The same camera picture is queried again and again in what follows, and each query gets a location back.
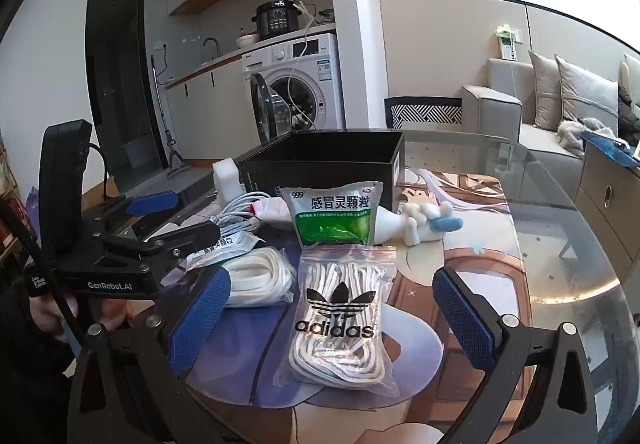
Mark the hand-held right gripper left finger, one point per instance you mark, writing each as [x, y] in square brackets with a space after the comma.
[200, 319]

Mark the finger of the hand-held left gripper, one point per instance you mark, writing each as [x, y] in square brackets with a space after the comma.
[190, 234]
[150, 204]

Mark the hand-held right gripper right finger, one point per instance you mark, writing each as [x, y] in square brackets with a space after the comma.
[462, 319]

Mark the small white sachet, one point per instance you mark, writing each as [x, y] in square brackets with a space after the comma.
[220, 246]

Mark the white foam block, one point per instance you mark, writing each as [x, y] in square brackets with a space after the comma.
[226, 179]

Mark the white shoelace bundle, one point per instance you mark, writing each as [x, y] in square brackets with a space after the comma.
[260, 279]

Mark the white plush toy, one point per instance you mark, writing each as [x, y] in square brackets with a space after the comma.
[425, 224]

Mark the clear bag of speckled shoelaces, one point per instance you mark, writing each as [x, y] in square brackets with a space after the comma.
[335, 319]

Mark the green and white medicine packet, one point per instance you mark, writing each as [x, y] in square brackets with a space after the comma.
[332, 219]

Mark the black cardboard box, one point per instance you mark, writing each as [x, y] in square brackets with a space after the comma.
[320, 159]

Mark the person's left forearm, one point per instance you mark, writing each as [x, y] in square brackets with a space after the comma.
[25, 369]

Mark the person's left hand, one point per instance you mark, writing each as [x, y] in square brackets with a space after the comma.
[45, 319]

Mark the red and white packet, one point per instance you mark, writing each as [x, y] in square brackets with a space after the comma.
[272, 214]

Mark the kitchen counter cabinet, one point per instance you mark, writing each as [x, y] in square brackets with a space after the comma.
[215, 109]

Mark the dark glass door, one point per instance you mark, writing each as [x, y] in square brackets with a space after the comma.
[117, 74]

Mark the kitchen faucet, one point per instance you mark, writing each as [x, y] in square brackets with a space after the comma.
[212, 44]

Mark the beige side cabinet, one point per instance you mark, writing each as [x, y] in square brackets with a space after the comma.
[600, 204]

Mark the white bowl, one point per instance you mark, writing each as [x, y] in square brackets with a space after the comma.
[247, 40]

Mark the black chair with patterned back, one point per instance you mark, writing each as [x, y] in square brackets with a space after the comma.
[425, 114]

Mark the white washing machine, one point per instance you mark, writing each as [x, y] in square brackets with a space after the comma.
[320, 69]

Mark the grey furry cloth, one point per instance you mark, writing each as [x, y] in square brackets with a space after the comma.
[570, 134]

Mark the beige sofa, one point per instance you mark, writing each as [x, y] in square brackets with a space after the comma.
[492, 104]

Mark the black pressure cooker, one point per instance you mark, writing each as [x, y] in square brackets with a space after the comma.
[277, 21]

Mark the blue flat package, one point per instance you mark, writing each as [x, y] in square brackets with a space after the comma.
[607, 144]

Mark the beige cushion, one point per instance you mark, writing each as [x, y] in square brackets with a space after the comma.
[545, 89]

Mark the grey cushion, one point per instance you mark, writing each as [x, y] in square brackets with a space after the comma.
[585, 94]

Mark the black jacket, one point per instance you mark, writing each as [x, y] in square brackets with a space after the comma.
[629, 116]

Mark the cream cushion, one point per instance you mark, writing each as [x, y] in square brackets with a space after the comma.
[631, 71]

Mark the wall socket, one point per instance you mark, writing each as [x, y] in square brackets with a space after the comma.
[160, 46]

